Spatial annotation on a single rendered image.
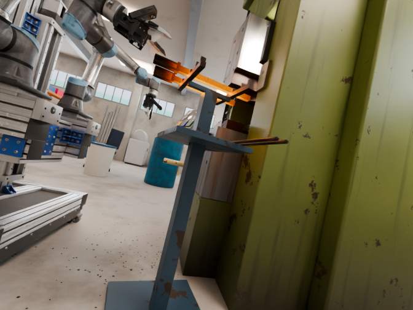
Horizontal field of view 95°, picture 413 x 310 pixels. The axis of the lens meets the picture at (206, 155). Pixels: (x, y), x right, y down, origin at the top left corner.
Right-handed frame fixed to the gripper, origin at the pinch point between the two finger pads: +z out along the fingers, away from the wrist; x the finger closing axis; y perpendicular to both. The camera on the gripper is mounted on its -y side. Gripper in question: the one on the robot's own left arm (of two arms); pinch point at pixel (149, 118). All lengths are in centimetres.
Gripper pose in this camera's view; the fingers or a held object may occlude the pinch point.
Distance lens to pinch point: 171.7
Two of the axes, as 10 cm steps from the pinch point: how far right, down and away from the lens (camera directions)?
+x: 1.7, -0.1, -9.9
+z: -2.3, 9.7, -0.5
